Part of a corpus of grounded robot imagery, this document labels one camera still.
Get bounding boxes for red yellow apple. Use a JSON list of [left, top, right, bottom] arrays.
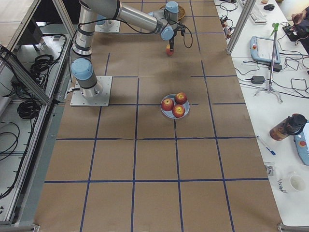
[[166, 44, 174, 56]]

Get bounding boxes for white keyboard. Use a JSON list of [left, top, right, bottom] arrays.
[[249, 4, 267, 25]]

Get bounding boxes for black power adapter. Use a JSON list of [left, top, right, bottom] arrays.
[[251, 75, 265, 84]]

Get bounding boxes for light blue plate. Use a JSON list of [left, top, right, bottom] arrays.
[[160, 94, 190, 119]]

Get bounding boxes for coiled black cables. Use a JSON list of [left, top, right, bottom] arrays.
[[16, 54, 55, 120]]

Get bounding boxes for brown water bottle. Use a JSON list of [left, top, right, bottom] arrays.
[[269, 113, 307, 141]]

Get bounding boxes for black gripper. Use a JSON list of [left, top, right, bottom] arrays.
[[169, 23, 186, 52]]

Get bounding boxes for aluminium frame post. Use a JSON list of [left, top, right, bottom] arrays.
[[226, 0, 256, 55]]

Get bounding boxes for blue white pen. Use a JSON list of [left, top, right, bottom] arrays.
[[256, 135, 276, 156]]

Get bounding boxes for silver tripod stand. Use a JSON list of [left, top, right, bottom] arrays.
[[254, 23, 283, 104]]

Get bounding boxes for red apple on plate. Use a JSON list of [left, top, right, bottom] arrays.
[[174, 92, 187, 104], [161, 98, 174, 111]]

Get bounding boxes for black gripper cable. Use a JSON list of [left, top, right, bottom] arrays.
[[178, 21, 193, 48]]

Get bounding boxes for white mug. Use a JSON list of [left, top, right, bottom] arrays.
[[277, 172, 306, 194]]

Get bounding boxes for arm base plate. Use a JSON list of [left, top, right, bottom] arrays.
[[95, 21, 120, 33], [70, 76, 112, 107]]

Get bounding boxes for round wicker basket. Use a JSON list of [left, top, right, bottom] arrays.
[[159, 5, 185, 21]]

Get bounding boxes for black computer mouse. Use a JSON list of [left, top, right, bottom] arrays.
[[264, 4, 275, 11]]

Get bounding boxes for blue teach pendant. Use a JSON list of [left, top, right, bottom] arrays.
[[250, 36, 273, 64], [294, 122, 309, 166]]

